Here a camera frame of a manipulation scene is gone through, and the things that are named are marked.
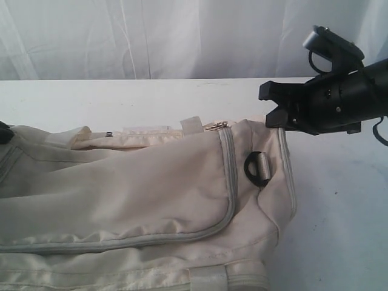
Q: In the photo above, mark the white backdrop curtain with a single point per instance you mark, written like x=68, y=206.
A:
x=177, y=39

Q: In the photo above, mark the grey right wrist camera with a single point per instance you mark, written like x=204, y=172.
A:
x=343, y=55

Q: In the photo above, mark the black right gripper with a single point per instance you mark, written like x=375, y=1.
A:
x=321, y=105

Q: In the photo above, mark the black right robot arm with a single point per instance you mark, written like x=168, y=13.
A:
x=374, y=94

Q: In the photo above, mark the cream fabric duffel bag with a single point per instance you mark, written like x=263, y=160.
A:
x=199, y=208

